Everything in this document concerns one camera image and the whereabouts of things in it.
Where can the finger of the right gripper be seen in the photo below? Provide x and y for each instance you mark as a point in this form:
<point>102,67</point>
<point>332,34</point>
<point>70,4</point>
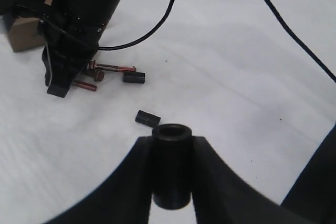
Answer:
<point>65,74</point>
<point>46,66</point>

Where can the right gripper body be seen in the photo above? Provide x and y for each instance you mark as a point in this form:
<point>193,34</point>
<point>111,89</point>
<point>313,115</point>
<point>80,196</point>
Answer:
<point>84,9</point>

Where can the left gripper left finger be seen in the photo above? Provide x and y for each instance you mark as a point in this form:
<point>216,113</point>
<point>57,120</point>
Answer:
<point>123,190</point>

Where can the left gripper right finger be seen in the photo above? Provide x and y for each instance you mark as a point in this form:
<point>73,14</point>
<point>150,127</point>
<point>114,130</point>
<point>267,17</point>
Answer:
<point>223,197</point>

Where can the black cylindrical sleeve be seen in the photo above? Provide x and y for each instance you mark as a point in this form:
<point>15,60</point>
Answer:
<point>134,78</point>
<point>147,118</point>
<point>172,163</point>

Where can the cardboard box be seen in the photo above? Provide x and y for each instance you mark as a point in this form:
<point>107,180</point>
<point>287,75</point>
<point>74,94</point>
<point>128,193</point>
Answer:
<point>25,35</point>

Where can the copper bolt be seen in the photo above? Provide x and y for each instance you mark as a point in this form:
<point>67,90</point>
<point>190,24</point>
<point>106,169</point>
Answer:
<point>113,67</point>
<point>97,75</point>
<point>85,86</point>

